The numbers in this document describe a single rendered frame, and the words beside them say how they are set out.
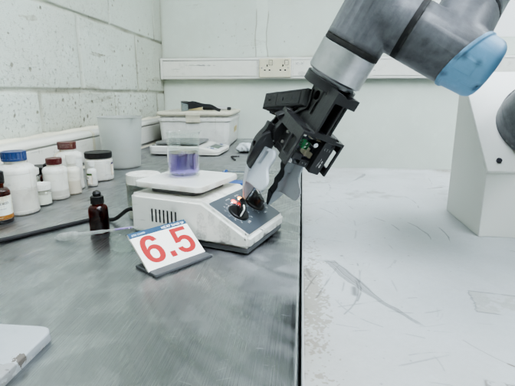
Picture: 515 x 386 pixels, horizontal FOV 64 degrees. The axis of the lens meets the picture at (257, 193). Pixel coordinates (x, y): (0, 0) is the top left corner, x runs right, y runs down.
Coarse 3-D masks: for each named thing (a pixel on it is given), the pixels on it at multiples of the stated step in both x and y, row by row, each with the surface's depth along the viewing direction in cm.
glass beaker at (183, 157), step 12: (168, 132) 63; (180, 132) 67; (192, 132) 63; (168, 144) 64; (180, 144) 63; (192, 144) 63; (168, 156) 64; (180, 156) 63; (192, 156) 64; (168, 168) 65; (180, 168) 64; (192, 168) 64
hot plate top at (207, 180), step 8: (152, 176) 66; (160, 176) 66; (168, 176) 66; (200, 176) 66; (208, 176) 66; (216, 176) 66; (224, 176) 66; (232, 176) 66; (136, 184) 62; (144, 184) 62; (152, 184) 61; (160, 184) 61; (168, 184) 60; (176, 184) 60; (184, 184) 60; (192, 184) 60; (200, 184) 60; (208, 184) 60; (216, 184) 62; (192, 192) 58; (200, 192) 58
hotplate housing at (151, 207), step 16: (144, 192) 63; (160, 192) 63; (176, 192) 62; (208, 192) 63; (224, 192) 64; (144, 208) 62; (160, 208) 61; (176, 208) 60; (192, 208) 58; (208, 208) 58; (144, 224) 63; (160, 224) 61; (192, 224) 59; (208, 224) 58; (224, 224) 57; (272, 224) 63; (208, 240) 58; (224, 240) 57; (240, 240) 56; (256, 240) 58
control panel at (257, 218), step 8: (240, 192) 66; (216, 200) 60; (224, 200) 61; (216, 208) 58; (224, 208) 59; (248, 208) 62; (264, 208) 65; (272, 208) 66; (232, 216) 58; (256, 216) 62; (264, 216) 63; (272, 216) 64; (240, 224) 57; (248, 224) 58; (256, 224) 59; (248, 232) 57
